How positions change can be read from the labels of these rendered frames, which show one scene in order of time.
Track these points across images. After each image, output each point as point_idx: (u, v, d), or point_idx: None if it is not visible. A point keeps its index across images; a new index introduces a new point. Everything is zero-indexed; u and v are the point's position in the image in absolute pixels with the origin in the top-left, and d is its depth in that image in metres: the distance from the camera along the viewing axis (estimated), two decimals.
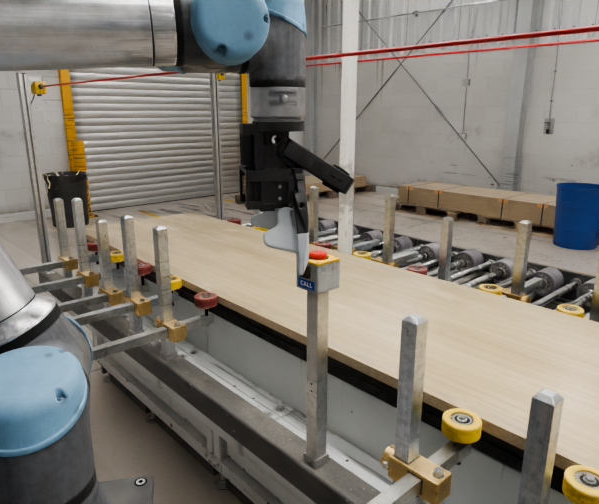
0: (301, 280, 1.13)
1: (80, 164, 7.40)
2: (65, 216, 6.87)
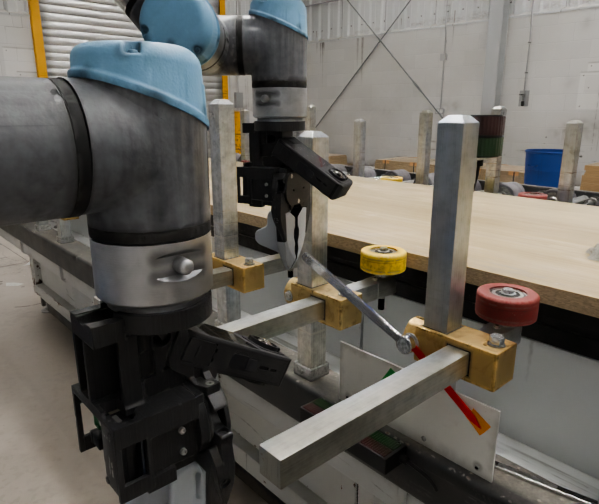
0: None
1: None
2: None
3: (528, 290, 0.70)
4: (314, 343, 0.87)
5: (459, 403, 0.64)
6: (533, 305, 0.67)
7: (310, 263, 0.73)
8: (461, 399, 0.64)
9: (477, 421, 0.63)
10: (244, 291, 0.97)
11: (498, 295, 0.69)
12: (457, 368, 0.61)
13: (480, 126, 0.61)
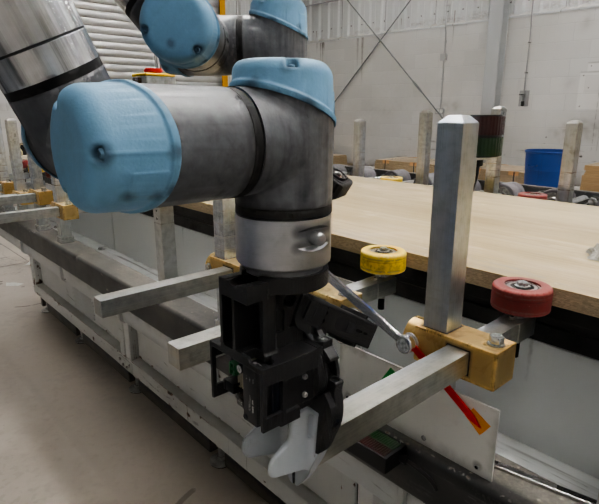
0: None
1: None
2: None
3: (542, 283, 0.73)
4: None
5: (459, 403, 0.65)
6: (548, 296, 0.70)
7: None
8: (461, 399, 0.65)
9: (477, 421, 0.63)
10: None
11: (513, 288, 0.72)
12: None
13: (480, 126, 0.61)
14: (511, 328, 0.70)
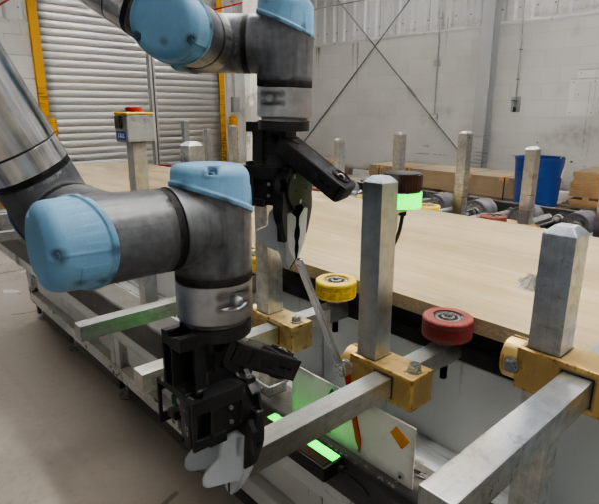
0: (118, 133, 1.23)
1: None
2: None
3: (466, 314, 0.83)
4: None
5: (355, 428, 0.80)
6: (467, 327, 0.80)
7: (300, 270, 0.74)
8: (358, 427, 0.80)
9: (360, 445, 0.80)
10: None
11: (439, 318, 0.82)
12: None
13: (399, 184, 0.72)
14: (436, 354, 0.80)
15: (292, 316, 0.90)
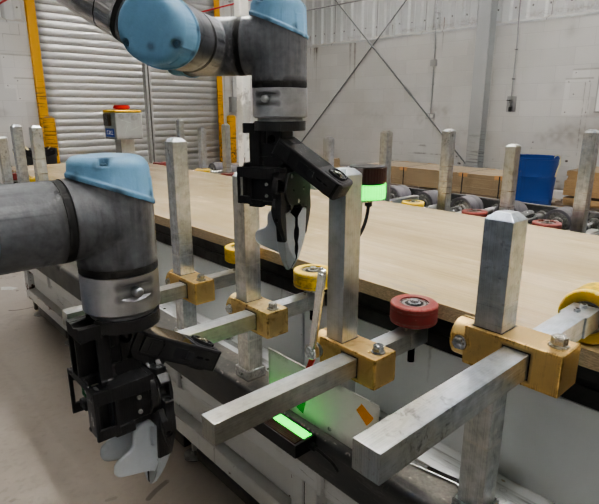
0: (107, 130, 1.28)
1: (51, 141, 7.55)
2: None
3: (431, 300, 0.88)
4: (251, 349, 1.02)
5: None
6: (431, 312, 0.84)
7: (319, 278, 0.72)
8: None
9: None
10: (196, 303, 1.12)
11: (406, 304, 0.87)
12: None
13: (363, 176, 0.76)
14: (402, 338, 0.85)
15: (268, 303, 0.95)
